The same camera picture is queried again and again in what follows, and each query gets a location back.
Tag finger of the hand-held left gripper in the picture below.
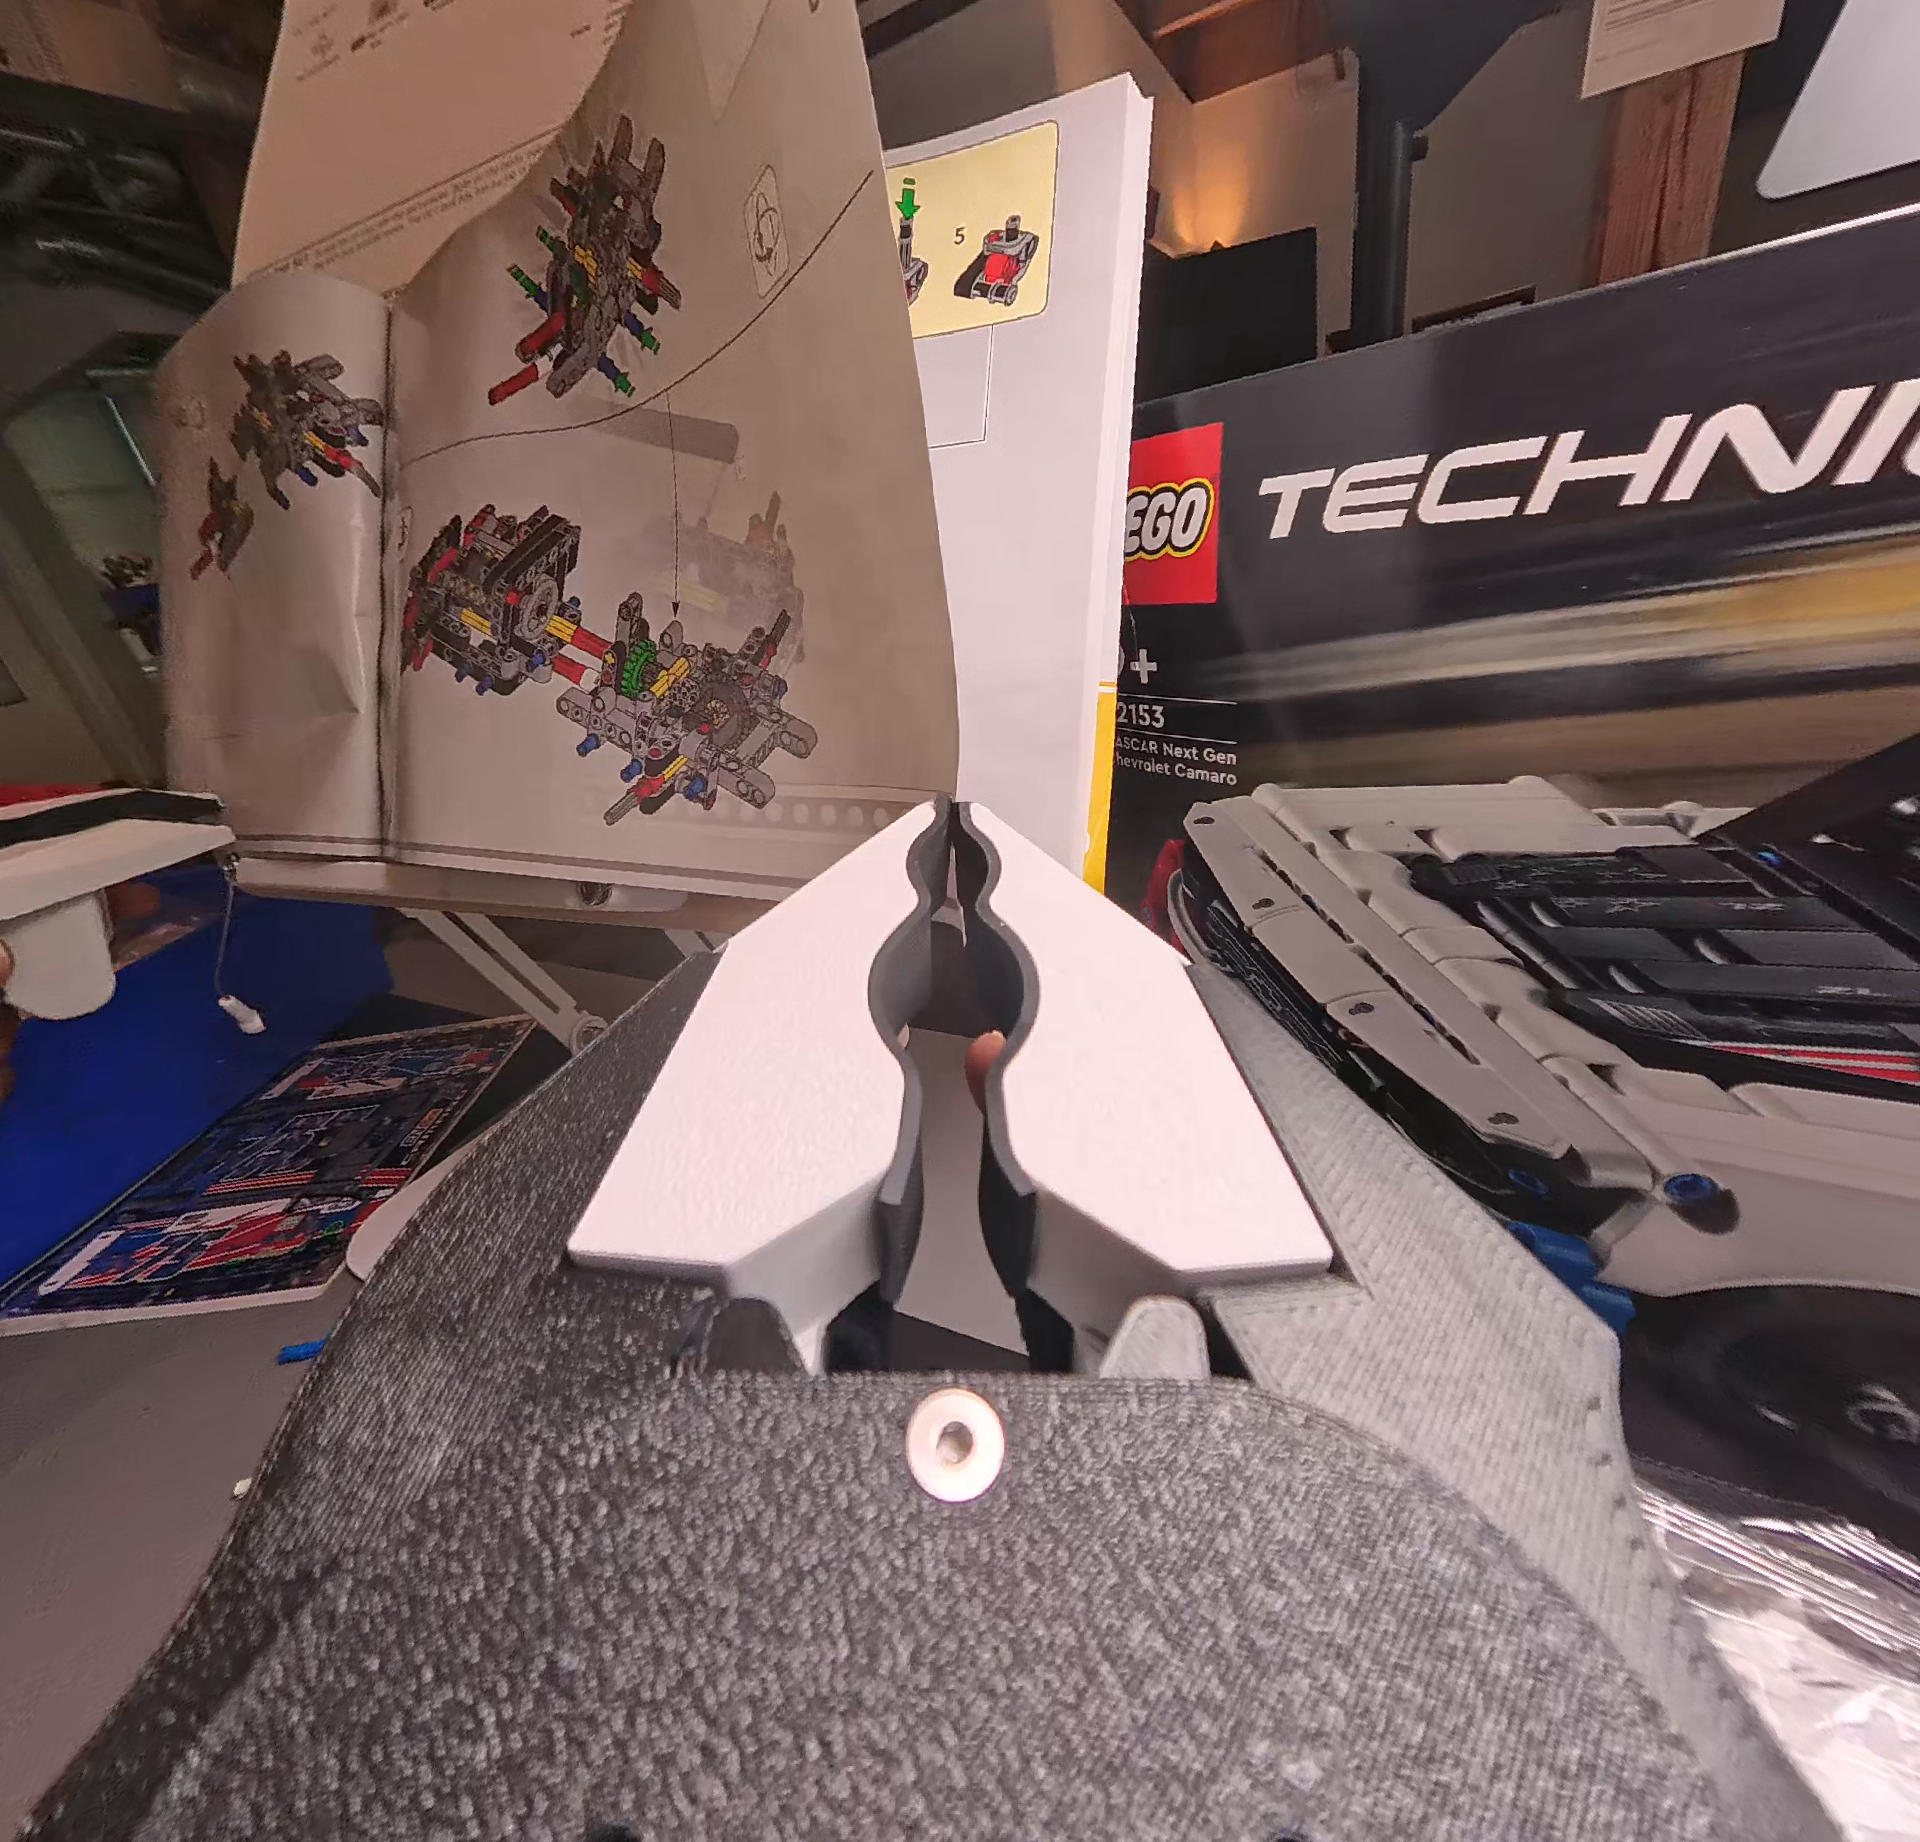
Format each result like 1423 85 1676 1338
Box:
0 819 239 1023
0 780 226 829

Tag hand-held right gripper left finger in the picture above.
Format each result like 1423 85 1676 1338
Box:
567 797 961 1372

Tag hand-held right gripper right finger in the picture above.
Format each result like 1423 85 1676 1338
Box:
959 798 1337 1372

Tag lego instruction booklet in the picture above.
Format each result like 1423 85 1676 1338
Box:
149 0 964 920

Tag lego sticker sheet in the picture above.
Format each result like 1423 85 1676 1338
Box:
0 1014 538 1340

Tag black lego set box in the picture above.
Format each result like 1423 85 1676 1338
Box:
1098 200 1920 1491

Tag blue plastic bin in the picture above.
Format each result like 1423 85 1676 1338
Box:
0 892 393 1280

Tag thin white instruction booklet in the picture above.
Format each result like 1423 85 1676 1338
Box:
883 73 1157 891

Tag black monitor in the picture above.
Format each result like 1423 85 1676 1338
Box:
1138 226 1321 407

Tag clear plastic bag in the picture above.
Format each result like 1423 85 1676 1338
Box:
1625 1467 1920 1842

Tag dark grey hood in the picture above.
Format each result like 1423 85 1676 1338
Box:
1275 0 1620 351

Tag pale monitor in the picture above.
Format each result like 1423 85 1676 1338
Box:
1752 0 1920 204

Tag wooden post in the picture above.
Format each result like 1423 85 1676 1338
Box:
1588 53 1749 291

